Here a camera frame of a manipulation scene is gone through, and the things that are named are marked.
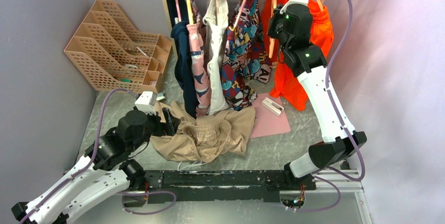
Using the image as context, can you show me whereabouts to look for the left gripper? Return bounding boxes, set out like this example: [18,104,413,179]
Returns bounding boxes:
[129,105,181,151]

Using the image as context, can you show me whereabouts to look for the beige shorts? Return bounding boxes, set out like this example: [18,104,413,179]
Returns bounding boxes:
[150,101,256,163]

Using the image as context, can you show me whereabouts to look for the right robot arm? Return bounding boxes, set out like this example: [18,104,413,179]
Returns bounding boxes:
[268,4,367,189]

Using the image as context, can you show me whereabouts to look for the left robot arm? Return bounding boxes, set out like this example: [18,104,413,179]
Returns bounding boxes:
[12,109,180,223]

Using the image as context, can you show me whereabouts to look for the colourful cartoon print shorts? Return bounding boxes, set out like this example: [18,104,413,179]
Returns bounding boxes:
[220,0,272,111]

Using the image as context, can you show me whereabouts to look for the white shorts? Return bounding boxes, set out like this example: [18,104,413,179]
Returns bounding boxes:
[204,0,229,115]

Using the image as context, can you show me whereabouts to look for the orange shorts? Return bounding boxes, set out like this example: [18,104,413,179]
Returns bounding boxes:
[261,0,334,111]

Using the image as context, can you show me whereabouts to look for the navy blue shorts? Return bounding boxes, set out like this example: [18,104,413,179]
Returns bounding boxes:
[166,0,198,118]

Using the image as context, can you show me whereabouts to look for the pink patterned shorts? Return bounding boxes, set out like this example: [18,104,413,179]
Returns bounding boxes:
[186,0,211,116]

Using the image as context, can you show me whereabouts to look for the yellow hanger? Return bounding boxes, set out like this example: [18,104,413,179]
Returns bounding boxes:
[185,0,194,25]

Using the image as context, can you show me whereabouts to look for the grey stapler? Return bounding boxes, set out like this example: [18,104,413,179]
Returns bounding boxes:
[156,92,166,102]

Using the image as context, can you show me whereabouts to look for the white stapler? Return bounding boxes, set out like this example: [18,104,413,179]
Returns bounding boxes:
[261,97,284,116]

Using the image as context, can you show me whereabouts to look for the beige plastic file organizer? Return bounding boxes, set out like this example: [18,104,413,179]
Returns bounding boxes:
[64,0,172,93]

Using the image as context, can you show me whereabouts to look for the pink mat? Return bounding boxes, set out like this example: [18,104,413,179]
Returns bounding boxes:
[250,93,291,138]

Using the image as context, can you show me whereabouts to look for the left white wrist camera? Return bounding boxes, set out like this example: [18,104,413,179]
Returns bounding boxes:
[134,91,157,115]

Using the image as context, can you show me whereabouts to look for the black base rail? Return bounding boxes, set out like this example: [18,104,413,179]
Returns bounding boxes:
[123,170,316,207]

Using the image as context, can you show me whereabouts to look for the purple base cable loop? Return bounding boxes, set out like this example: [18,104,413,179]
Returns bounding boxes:
[121,189,177,216]

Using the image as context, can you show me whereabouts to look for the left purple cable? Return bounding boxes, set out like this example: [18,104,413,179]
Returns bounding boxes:
[19,88,139,224]

